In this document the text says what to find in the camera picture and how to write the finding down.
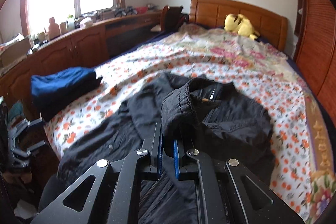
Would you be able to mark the gold bed runner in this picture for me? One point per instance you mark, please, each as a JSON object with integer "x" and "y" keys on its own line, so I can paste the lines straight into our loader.
{"x": 321, "y": 162}

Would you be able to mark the pink bottle on desk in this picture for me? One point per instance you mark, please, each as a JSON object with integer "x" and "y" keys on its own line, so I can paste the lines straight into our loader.
{"x": 54, "y": 30}

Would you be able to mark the wooden louvred wardrobe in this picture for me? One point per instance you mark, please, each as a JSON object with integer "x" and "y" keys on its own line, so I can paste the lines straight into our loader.
{"x": 315, "y": 50}

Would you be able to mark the cardboard box on desk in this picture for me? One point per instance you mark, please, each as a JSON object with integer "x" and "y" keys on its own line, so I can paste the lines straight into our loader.
{"x": 12, "y": 51}

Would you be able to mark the wooden chair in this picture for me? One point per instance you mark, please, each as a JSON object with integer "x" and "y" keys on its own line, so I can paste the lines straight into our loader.
{"x": 172, "y": 18}

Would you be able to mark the wooden headboard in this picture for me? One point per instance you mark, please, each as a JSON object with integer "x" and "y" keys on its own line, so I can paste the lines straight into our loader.
{"x": 212, "y": 13}

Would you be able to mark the yellow plush toy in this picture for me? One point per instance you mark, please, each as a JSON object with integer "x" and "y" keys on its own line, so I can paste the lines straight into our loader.
{"x": 240, "y": 25}

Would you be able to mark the long wooden desk cabinet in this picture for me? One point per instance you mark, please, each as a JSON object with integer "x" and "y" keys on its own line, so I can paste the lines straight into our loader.
{"x": 86, "y": 47}

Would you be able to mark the folded blue garment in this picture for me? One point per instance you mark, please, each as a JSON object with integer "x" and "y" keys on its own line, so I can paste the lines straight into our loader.
{"x": 52, "y": 93}

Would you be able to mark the black jacket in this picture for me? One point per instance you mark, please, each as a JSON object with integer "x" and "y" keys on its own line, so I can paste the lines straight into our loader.
{"x": 215, "y": 118}

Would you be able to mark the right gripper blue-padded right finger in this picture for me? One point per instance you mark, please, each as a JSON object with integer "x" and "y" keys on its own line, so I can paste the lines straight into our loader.
{"x": 228, "y": 192}

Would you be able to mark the pink floral quilt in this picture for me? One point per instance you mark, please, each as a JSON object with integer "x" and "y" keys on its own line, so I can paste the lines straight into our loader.
{"x": 231, "y": 48}

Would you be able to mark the orange-print bed sheet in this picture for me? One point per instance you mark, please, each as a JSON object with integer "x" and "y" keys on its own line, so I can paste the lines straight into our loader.
{"x": 280, "y": 95}

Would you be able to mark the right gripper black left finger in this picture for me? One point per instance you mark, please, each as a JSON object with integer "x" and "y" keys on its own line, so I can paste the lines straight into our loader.
{"x": 108, "y": 192}

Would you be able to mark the red item on desk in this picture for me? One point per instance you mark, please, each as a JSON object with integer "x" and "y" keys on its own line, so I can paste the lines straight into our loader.
{"x": 141, "y": 10}

